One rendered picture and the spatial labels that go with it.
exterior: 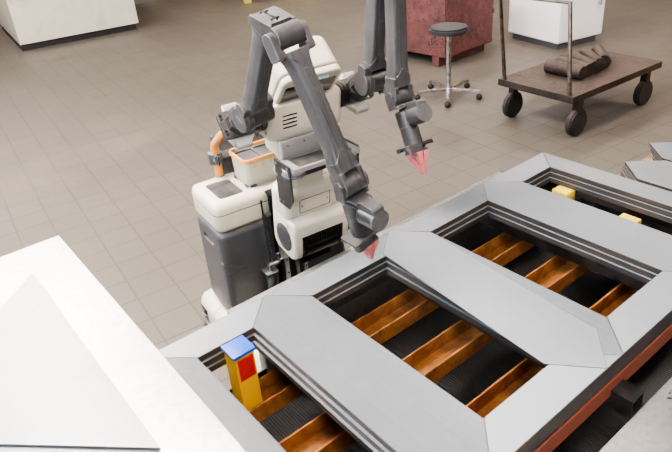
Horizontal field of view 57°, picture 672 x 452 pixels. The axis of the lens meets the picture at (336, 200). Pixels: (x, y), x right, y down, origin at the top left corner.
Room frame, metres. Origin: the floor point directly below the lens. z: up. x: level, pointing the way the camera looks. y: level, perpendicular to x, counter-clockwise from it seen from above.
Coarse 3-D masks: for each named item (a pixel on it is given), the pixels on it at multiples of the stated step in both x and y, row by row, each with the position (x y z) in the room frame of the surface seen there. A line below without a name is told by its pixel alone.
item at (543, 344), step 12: (552, 324) 1.13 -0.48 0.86; (564, 324) 1.13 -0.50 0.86; (576, 324) 1.12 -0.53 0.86; (588, 324) 1.12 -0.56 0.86; (528, 336) 1.10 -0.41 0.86; (540, 336) 1.09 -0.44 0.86; (552, 336) 1.09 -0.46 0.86; (564, 336) 1.08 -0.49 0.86; (576, 336) 1.08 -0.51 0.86; (528, 348) 1.06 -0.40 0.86; (540, 348) 1.05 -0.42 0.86; (552, 348) 1.05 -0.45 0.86; (564, 348) 1.05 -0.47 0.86; (540, 360) 1.02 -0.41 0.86
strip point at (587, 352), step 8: (584, 336) 1.08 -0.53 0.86; (592, 336) 1.08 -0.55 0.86; (576, 344) 1.06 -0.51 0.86; (584, 344) 1.05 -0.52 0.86; (592, 344) 1.05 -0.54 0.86; (600, 344) 1.05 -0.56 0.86; (560, 352) 1.03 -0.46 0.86; (568, 352) 1.03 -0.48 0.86; (576, 352) 1.03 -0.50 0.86; (584, 352) 1.03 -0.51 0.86; (592, 352) 1.03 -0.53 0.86; (600, 352) 1.02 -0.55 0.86; (552, 360) 1.01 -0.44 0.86; (560, 360) 1.01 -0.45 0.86; (568, 360) 1.01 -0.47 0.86; (576, 360) 1.01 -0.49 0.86; (584, 360) 1.00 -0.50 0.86; (592, 360) 1.00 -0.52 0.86; (600, 360) 1.00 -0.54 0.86
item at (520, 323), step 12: (540, 300) 1.22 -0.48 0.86; (516, 312) 1.18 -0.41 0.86; (528, 312) 1.18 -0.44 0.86; (540, 312) 1.18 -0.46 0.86; (552, 312) 1.17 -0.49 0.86; (564, 312) 1.17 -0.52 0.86; (492, 324) 1.15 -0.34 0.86; (504, 324) 1.14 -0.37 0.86; (516, 324) 1.14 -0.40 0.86; (528, 324) 1.14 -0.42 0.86; (540, 324) 1.13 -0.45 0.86; (504, 336) 1.10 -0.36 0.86; (516, 336) 1.10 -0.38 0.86
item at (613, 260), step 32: (608, 192) 1.76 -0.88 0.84; (448, 224) 1.63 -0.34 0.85; (512, 224) 1.65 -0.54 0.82; (544, 224) 1.58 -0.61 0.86; (480, 256) 1.44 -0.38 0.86; (608, 256) 1.41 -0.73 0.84; (352, 288) 1.38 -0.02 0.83; (416, 288) 1.37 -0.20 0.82; (544, 288) 1.27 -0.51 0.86; (608, 320) 1.13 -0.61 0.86; (608, 352) 1.02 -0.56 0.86; (352, 416) 0.92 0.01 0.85; (384, 448) 0.84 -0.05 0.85
